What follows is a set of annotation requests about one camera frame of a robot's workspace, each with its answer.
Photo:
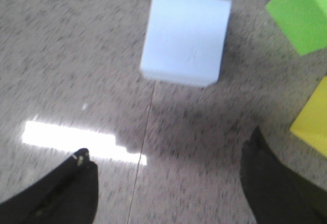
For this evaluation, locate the light blue foam cube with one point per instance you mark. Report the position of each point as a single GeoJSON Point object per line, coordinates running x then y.
{"type": "Point", "coordinates": [184, 41]}

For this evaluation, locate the green foam cube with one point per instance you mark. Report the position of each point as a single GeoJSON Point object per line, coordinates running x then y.
{"type": "Point", "coordinates": [302, 21]}

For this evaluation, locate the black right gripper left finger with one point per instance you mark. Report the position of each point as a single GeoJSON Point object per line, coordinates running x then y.
{"type": "Point", "coordinates": [68, 194]}

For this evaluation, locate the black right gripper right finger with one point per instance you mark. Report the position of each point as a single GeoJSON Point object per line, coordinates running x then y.
{"type": "Point", "coordinates": [274, 192]}

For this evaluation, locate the yellow foam cube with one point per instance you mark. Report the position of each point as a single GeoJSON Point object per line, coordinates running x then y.
{"type": "Point", "coordinates": [310, 125]}

